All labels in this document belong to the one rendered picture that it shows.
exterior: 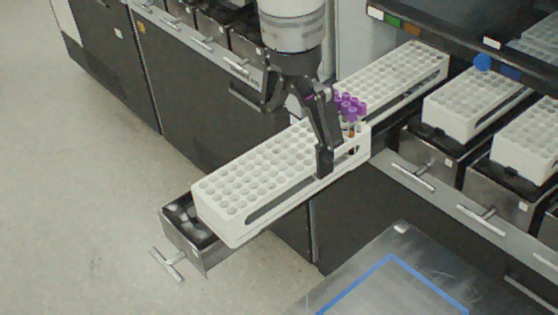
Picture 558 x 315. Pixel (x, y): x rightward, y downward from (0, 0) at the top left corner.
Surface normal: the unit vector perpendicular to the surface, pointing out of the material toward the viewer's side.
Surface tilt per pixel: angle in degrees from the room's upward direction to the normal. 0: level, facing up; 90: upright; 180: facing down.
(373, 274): 0
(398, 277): 0
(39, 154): 0
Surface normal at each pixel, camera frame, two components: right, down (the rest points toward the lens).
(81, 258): -0.08, -0.75
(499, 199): -0.76, 0.47
